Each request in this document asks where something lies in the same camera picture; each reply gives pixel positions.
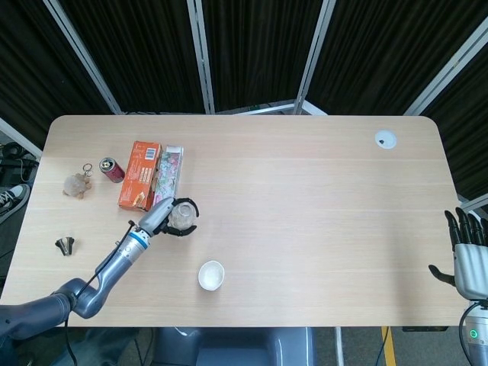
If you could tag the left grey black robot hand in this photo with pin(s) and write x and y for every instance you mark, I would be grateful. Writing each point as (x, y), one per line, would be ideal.
(154, 217)

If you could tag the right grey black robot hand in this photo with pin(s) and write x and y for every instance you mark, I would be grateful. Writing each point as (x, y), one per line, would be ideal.
(470, 267)

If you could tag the transparent plastic water bottle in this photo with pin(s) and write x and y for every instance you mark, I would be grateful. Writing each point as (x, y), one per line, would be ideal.
(183, 215)

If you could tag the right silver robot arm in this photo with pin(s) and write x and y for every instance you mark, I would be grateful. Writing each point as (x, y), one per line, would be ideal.
(478, 335)

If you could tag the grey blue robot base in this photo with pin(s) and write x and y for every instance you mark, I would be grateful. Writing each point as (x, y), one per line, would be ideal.
(236, 347)

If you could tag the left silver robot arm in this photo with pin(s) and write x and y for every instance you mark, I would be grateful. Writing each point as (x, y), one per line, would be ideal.
(91, 293)

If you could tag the white paper cup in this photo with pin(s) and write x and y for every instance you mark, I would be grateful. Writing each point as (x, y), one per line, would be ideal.
(210, 275)

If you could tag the orange cardboard box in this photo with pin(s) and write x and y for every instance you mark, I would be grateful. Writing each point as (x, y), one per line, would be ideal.
(137, 175)

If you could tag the pink floral plastic packet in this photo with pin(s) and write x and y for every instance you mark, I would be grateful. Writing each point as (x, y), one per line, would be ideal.
(169, 171)

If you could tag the red soda can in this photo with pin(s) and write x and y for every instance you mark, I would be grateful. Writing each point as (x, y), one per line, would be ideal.
(113, 173)

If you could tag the metal keyring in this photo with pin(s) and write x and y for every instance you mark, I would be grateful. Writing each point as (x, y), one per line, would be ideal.
(87, 167)

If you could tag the beige plush toy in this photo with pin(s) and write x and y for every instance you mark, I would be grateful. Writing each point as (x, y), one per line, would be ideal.
(76, 186)

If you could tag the black binder clip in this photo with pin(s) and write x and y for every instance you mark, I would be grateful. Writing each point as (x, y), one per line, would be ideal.
(65, 246)

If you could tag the black white sneaker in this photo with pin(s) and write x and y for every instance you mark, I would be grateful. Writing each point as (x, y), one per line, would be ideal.
(13, 200)

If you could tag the white partition post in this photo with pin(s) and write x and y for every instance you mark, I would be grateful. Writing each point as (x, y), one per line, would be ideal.
(201, 53)
(82, 53)
(19, 135)
(313, 57)
(446, 72)

